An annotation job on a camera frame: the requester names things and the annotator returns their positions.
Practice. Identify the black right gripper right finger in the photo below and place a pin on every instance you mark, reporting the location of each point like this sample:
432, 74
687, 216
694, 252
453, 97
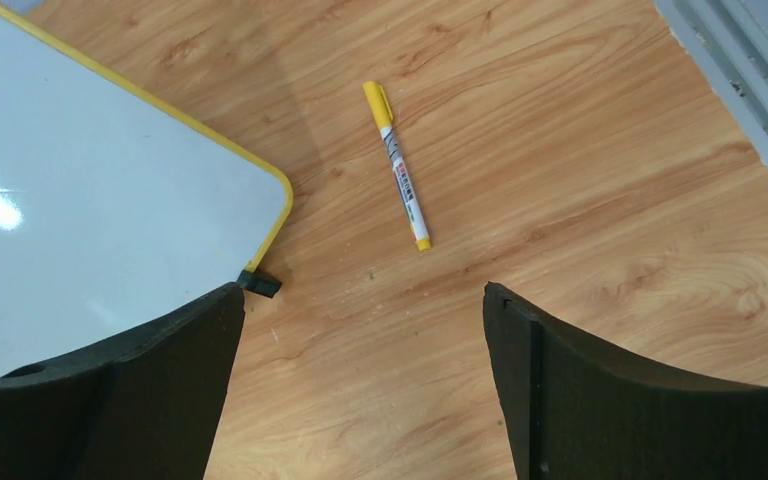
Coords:
576, 406

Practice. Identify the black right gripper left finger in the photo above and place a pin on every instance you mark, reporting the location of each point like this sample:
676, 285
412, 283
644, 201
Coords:
141, 404

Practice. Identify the yellow framed whiteboard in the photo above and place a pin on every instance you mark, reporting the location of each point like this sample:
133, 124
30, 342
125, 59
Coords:
115, 207

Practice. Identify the yellow marker cap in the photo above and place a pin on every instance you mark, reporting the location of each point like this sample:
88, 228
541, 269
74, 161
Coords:
378, 104

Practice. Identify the black whiteboard foot clip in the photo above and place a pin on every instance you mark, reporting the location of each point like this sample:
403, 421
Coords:
259, 283

